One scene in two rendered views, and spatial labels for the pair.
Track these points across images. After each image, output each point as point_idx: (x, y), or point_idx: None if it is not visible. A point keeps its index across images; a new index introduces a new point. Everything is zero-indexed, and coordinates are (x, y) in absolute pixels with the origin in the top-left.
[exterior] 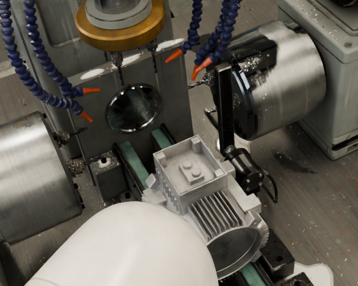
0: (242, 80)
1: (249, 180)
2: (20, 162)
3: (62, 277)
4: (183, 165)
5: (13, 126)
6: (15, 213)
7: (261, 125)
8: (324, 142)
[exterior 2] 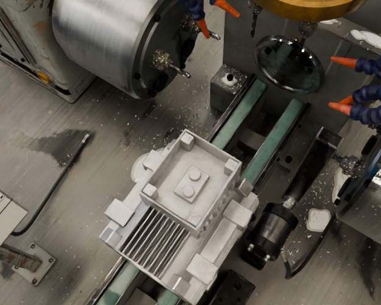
0: (375, 166)
1: (251, 247)
2: (106, 10)
3: None
4: (189, 172)
5: None
6: (75, 46)
7: (346, 219)
8: None
